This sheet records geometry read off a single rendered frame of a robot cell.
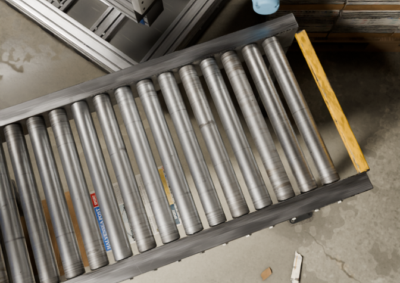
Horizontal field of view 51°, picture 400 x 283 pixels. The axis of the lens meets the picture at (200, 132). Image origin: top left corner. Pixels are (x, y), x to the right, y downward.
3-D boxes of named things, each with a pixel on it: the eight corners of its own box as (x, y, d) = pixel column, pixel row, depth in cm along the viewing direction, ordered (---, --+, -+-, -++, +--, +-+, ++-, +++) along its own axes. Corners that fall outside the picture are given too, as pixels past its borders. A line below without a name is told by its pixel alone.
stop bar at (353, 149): (304, 31, 123) (306, 28, 121) (369, 170, 112) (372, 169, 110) (293, 35, 122) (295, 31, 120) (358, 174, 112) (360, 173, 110)
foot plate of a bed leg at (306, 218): (304, 188, 190) (305, 188, 189) (317, 219, 187) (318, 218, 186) (277, 198, 190) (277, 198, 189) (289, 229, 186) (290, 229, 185)
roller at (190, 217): (152, 80, 125) (149, 73, 120) (205, 233, 113) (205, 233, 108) (136, 85, 125) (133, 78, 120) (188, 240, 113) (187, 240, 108)
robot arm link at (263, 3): (283, 0, 113) (277, 17, 122) (282, -35, 116) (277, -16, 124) (253, 0, 113) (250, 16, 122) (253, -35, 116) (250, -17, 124)
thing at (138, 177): (163, 165, 194) (163, 165, 193) (183, 225, 187) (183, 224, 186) (87, 192, 192) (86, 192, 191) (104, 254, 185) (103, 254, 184)
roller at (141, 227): (109, 94, 124) (106, 87, 119) (159, 251, 112) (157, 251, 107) (93, 99, 124) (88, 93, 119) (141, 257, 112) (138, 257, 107)
